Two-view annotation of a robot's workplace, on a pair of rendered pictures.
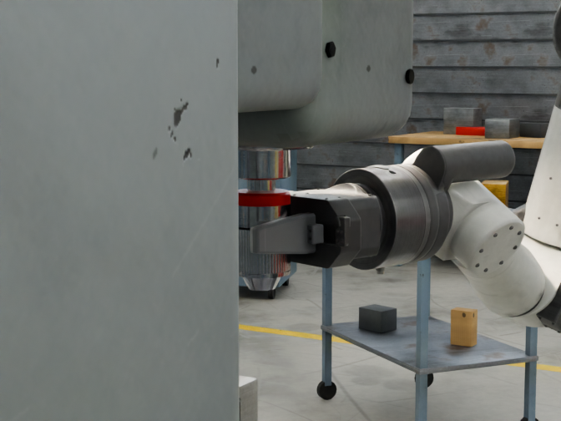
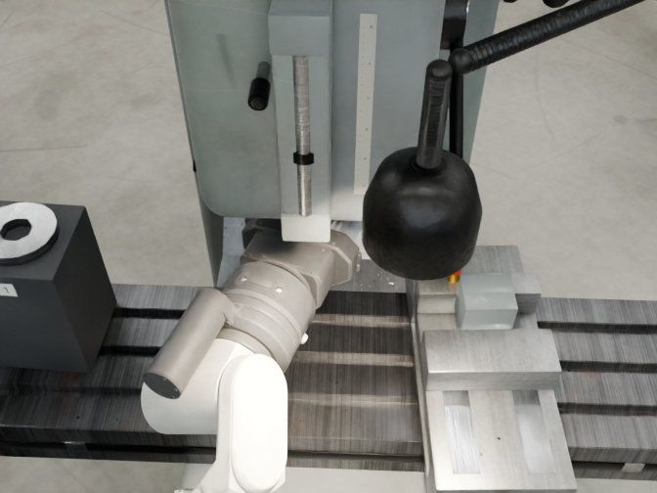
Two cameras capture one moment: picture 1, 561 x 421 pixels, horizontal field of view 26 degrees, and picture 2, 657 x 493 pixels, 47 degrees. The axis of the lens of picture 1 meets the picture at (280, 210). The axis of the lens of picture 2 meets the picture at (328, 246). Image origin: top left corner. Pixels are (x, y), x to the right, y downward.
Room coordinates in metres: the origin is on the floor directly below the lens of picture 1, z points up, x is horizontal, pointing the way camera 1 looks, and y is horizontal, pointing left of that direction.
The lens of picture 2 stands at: (1.47, -0.24, 1.80)
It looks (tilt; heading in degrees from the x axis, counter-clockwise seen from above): 47 degrees down; 151
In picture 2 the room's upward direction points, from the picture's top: straight up
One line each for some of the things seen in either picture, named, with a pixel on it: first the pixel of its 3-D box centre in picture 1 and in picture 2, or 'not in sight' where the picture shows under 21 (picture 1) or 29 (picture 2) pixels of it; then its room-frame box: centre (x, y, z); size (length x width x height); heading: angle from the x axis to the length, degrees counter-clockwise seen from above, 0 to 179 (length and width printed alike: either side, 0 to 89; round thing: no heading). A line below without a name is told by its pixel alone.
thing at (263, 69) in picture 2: not in sight; (262, 78); (1.04, -0.06, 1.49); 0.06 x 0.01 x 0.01; 149
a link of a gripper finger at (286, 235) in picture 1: (287, 236); not in sight; (0.95, -0.01, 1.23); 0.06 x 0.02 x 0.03; 130
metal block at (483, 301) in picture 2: not in sight; (484, 307); (1.07, 0.19, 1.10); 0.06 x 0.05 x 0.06; 62
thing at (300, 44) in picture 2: not in sight; (304, 127); (1.06, -0.04, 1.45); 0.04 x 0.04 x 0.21; 59
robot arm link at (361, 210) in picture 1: (344, 224); (281, 283); (1.03, -0.05, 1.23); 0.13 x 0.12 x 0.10; 40
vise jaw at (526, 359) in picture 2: not in sight; (488, 359); (1.12, 0.16, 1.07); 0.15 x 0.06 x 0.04; 62
